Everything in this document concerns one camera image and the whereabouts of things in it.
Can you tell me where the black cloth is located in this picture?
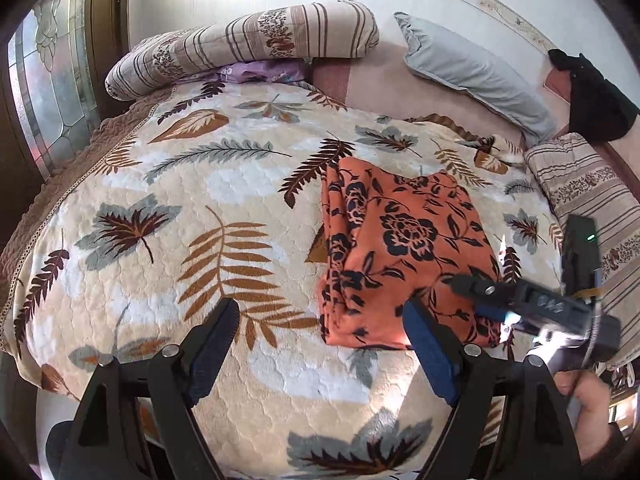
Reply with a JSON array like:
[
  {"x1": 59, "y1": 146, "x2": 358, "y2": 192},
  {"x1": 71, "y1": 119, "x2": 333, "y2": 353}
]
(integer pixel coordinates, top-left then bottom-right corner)
[{"x1": 547, "y1": 49, "x2": 640, "y2": 143}]

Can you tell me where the person's right hand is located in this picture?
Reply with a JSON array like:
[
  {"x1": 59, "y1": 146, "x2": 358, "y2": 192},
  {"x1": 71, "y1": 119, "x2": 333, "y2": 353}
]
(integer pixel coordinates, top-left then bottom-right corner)
[{"x1": 554, "y1": 367, "x2": 613, "y2": 466}]

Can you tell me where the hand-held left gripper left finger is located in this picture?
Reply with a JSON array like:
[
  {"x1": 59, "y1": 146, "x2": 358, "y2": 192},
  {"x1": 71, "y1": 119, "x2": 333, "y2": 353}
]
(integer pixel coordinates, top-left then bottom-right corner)
[{"x1": 59, "y1": 297, "x2": 241, "y2": 480}]

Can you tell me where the stained glass window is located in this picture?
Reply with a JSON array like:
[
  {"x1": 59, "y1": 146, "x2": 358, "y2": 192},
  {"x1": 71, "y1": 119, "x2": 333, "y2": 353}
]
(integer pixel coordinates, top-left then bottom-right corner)
[{"x1": 7, "y1": 0, "x2": 103, "y2": 181}]

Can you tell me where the short striped pillow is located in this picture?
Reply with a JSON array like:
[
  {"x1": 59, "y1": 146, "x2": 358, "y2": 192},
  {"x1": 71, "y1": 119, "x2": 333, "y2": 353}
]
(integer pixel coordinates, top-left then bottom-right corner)
[{"x1": 524, "y1": 132, "x2": 640, "y2": 366}]

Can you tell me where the orange floral garment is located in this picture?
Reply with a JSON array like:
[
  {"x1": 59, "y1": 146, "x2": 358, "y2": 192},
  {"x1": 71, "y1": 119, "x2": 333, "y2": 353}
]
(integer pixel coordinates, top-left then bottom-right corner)
[{"x1": 317, "y1": 156, "x2": 503, "y2": 351}]

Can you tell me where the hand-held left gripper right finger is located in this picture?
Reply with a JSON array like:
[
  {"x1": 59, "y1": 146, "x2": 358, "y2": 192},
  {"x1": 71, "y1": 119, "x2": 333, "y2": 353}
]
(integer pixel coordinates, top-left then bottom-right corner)
[{"x1": 402, "y1": 297, "x2": 583, "y2": 480}]

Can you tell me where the dark cloth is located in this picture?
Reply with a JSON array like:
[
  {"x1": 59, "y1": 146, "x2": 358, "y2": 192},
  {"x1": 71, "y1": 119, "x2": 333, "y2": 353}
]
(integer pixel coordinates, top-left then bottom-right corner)
[{"x1": 45, "y1": 420, "x2": 76, "y2": 480}]

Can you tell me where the grey pillow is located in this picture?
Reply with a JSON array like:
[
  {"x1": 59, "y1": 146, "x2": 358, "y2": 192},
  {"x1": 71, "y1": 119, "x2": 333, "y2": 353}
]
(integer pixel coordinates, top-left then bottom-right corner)
[{"x1": 394, "y1": 11, "x2": 558, "y2": 146}]

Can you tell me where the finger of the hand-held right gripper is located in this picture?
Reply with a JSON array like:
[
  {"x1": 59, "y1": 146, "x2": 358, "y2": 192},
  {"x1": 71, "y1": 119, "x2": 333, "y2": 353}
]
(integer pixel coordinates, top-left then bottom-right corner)
[
  {"x1": 444, "y1": 271, "x2": 523, "y2": 307},
  {"x1": 472, "y1": 304, "x2": 518, "y2": 328}
]

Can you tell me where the grey braided cable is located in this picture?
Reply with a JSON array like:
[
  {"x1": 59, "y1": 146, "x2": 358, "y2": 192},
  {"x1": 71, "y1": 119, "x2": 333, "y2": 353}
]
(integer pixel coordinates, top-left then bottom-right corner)
[{"x1": 575, "y1": 269, "x2": 603, "y2": 391}]

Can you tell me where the leaf print blanket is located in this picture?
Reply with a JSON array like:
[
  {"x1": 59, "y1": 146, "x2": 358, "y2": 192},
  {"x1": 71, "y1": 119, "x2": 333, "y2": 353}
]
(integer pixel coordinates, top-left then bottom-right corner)
[{"x1": 0, "y1": 80, "x2": 566, "y2": 480}]

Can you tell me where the purple cloth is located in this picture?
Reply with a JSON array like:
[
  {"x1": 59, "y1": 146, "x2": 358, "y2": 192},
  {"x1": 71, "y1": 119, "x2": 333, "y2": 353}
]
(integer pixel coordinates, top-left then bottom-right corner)
[{"x1": 202, "y1": 59, "x2": 307, "y2": 85}]

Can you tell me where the pink bed sheet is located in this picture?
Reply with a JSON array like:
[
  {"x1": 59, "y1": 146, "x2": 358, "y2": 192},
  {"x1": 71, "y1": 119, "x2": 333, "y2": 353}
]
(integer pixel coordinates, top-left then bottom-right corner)
[{"x1": 310, "y1": 55, "x2": 640, "y2": 181}]

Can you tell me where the brown wooden window frame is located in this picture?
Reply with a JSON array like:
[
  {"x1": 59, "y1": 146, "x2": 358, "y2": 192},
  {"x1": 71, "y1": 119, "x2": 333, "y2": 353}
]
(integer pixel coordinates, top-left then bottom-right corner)
[{"x1": 82, "y1": 0, "x2": 133, "y2": 121}]

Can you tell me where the long striped bolster pillow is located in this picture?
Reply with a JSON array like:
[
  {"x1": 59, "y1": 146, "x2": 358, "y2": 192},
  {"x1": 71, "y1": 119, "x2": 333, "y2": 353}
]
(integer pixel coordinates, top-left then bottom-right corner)
[{"x1": 105, "y1": 1, "x2": 380, "y2": 101}]

